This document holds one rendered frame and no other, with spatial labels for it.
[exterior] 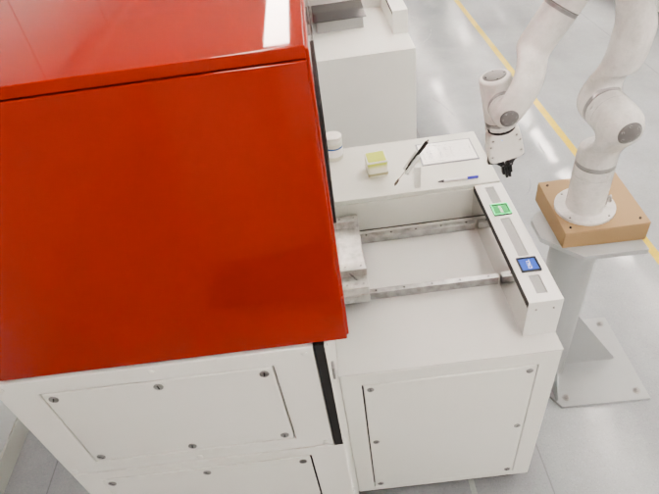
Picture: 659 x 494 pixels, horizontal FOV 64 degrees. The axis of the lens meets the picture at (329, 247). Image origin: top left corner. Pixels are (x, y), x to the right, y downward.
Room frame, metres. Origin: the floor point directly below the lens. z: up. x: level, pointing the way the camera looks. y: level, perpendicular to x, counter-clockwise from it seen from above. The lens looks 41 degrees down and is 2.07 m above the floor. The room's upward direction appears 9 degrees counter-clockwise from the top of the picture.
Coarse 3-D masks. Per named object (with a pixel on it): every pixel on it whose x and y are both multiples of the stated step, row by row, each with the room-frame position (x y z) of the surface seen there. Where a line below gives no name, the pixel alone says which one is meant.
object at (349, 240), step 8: (344, 232) 1.41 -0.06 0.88; (352, 232) 1.40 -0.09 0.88; (344, 240) 1.37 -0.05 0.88; (352, 240) 1.36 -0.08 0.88; (360, 240) 1.36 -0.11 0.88; (344, 248) 1.33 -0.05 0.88; (352, 248) 1.32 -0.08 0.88; (360, 248) 1.32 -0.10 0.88; (344, 256) 1.29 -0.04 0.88; (352, 256) 1.28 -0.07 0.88; (360, 256) 1.28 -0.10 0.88; (344, 280) 1.18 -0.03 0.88; (352, 280) 1.17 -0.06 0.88; (352, 296) 1.11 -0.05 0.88; (360, 296) 1.10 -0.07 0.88; (368, 296) 1.10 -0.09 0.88
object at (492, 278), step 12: (468, 276) 1.14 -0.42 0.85; (480, 276) 1.13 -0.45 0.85; (492, 276) 1.13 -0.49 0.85; (384, 288) 1.15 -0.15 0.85; (396, 288) 1.14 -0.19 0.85; (408, 288) 1.13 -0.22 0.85; (420, 288) 1.13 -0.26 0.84; (432, 288) 1.13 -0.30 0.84; (444, 288) 1.13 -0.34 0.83; (456, 288) 1.12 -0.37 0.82
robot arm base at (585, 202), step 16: (576, 176) 1.32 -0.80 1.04; (592, 176) 1.28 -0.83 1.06; (608, 176) 1.27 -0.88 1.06; (560, 192) 1.42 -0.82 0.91; (576, 192) 1.31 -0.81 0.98; (592, 192) 1.28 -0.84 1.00; (608, 192) 1.29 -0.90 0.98; (560, 208) 1.34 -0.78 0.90; (576, 208) 1.30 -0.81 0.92; (592, 208) 1.28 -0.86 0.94; (608, 208) 1.30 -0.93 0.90; (592, 224) 1.24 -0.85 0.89
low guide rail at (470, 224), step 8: (432, 224) 1.41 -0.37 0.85; (440, 224) 1.41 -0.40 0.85; (448, 224) 1.40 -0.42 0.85; (456, 224) 1.39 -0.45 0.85; (464, 224) 1.39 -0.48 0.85; (472, 224) 1.39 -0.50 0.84; (376, 232) 1.42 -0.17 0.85; (384, 232) 1.41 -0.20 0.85; (392, 232) 1.40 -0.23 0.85; (400, 232) 1.40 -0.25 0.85; (408, 232) 1.40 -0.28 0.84; (416, 232) 1.40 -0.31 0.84; (424, 232) 1.40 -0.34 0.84; (432, 232) 1.40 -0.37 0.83; (440, 232) 1.39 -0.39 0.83; (368, 240) 1.40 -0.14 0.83; (376, 240) 1.40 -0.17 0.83; (384, 240) 1.40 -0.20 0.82
